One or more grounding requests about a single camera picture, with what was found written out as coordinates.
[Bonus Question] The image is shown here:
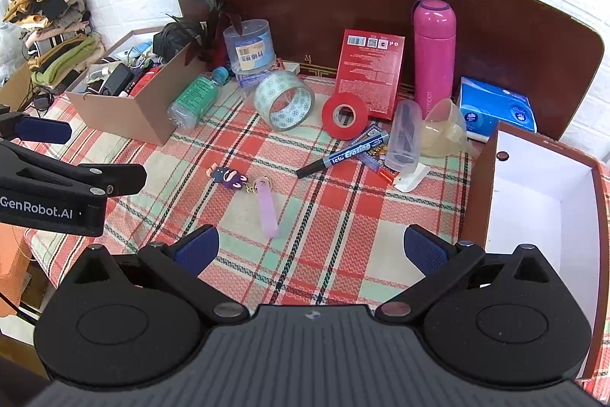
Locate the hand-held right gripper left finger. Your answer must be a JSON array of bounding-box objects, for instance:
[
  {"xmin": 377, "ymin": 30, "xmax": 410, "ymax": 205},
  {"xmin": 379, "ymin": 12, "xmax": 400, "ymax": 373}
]
[{"xmin": 71, "ymin": 224, "xmax": 251, "ymax": 326}]

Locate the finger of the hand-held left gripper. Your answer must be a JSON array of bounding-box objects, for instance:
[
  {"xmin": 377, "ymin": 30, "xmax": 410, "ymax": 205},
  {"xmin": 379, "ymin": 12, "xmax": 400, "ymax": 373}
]
[
  {"xmin": 0, "ymin": 140, "xmax": 148, "ymax": 199},
  {"xmin": 0, "ymin": 104, "xmax": 73, "ymax": 145}
]

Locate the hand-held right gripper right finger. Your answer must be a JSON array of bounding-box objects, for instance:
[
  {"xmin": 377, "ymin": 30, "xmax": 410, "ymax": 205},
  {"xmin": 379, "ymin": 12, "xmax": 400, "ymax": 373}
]
[{"xmin": 376, "ymin": 224, "xmax": 554, "ymax": 326}]

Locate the white plastic piece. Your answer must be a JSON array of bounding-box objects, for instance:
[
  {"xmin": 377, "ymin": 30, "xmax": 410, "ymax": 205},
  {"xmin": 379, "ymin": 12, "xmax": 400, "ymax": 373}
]
[{"xmin": 393, "ymin": 164, "xmax": 430, "ymax": 192}]

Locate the dark monster keychain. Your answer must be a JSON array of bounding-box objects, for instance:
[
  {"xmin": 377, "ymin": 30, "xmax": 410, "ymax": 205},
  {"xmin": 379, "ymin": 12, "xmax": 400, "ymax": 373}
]
[{"xmin": 206, "ymin": 166, "xmax": 255, "ymax": 194}]

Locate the purple strap keychain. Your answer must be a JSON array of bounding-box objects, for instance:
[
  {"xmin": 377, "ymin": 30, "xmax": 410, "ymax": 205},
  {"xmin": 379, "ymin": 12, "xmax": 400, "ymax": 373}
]
[{"xmin": 252, "ymin": 177, "xmax": 279, "ymax": 239}]

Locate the colourful card pack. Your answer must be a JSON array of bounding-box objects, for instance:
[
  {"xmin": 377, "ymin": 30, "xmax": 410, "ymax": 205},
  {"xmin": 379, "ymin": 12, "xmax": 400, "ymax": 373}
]
[{"xmin": 353, "ymin": 125, "xmax": 401, "ymax": 185}]

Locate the clear plastic tube case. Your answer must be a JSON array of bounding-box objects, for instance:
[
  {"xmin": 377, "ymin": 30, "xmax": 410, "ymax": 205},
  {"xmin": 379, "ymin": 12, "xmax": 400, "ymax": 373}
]
[{"xmin": 384, "ymin": 99, "xmax": 423, "ymax": 173}]

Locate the black whiteboard marker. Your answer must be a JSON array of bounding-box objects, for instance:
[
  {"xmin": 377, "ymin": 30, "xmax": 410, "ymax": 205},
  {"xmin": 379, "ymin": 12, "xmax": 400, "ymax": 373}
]
[{"xmin": 295, "ymin": 129, "xmax": 390, "ymax": 179}]

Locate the red tape roll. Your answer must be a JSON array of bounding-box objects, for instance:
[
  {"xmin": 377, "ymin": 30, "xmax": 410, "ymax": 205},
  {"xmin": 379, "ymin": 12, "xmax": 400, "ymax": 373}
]
[{"xmin": 321, "ymin": 92, "xmax": 369, "ymax": 140}]

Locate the clear cylindrical plastic container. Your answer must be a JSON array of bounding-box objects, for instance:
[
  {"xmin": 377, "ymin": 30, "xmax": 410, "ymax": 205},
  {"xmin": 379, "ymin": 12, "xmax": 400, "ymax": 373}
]
[{"xmin": 223, "ymin": 19, "xmax": 279, "ymax": 76}]

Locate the black power adapter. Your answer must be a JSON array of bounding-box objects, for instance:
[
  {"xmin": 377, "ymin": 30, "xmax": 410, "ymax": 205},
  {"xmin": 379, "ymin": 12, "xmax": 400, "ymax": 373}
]
[{"xmin": 31, "ymin": 87, "xmax": 55, "ymax": 112}]

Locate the black pouch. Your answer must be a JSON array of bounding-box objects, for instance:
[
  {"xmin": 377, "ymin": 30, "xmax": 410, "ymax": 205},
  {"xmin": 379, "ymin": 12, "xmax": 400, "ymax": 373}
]
[{"xmin": 101, "ymin": 63, "xmax": 135, "ymax": 95}]

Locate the red green plaid blanket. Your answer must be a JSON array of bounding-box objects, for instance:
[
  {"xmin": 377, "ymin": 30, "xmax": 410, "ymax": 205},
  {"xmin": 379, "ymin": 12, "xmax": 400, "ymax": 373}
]
[{"xmin": 24, "ymin": 73, "xmax": 610, "ymax": 389}]

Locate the pile of folded clothes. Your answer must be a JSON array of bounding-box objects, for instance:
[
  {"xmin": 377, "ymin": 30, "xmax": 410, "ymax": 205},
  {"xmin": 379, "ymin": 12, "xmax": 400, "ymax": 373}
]
[{"xmin": 0, "ymin": 0, "xmax": 106, "ymax": 88}]

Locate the red packet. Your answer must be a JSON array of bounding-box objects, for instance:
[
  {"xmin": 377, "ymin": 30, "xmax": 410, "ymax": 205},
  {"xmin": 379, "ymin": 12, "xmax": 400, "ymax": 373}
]
[{"xmin": 128, "ymin": 66, "xmax": 163, "ymax": 95}]

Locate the clear plastic cup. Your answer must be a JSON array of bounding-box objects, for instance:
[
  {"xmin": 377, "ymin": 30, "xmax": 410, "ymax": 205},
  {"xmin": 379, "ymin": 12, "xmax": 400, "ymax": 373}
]
[{"xmin": 422, "ymin": 98, "xmax": 477, "ymax": 158}]

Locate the brown box white inside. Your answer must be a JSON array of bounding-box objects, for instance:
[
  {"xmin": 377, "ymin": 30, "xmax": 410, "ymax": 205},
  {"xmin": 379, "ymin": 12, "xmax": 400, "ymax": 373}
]
[{"xmin": 469, "ymin": 121, "xmax": 610, "ymax": 381}]

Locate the clear bottle green label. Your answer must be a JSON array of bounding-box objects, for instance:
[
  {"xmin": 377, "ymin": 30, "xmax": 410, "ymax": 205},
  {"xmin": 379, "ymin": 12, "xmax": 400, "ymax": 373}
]
[{"xmin": 168, "ymin": 66, "xmax": 232, "ymax": 130}]

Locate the black bag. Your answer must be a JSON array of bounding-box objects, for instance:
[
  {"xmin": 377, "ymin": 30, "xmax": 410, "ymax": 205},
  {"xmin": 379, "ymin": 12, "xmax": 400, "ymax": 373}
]
[{"xmin": 152, "ymin": 23, "xmax": 191, "ymax": 64}]

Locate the blue tissue pack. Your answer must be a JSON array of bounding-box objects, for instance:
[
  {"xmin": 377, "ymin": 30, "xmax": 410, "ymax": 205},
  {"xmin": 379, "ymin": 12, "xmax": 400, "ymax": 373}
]
[{"xmin": 455, "ymin": 76, "xmax": 538, "ymax": 144}]

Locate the artificial dark leaf plant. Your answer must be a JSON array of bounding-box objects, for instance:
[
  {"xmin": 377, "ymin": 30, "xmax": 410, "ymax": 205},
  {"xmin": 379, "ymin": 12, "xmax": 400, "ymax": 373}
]
[{"xmin": 164, "ymin": 0, "xmax": 232, "ymax": 71}]

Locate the red cardboard box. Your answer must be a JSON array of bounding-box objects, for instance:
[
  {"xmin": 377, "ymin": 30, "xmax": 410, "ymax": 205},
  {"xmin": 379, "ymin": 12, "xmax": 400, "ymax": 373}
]
[{"xmin": 335, "ymin": 29, "xmax": 406, "ymax": 122}]

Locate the pink thermos bottle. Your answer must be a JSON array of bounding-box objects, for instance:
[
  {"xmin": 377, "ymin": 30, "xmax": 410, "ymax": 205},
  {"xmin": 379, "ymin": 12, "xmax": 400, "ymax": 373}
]
[{"xmin": 412, "ymin": 0, "xmax": 457, "ymax": 120}]

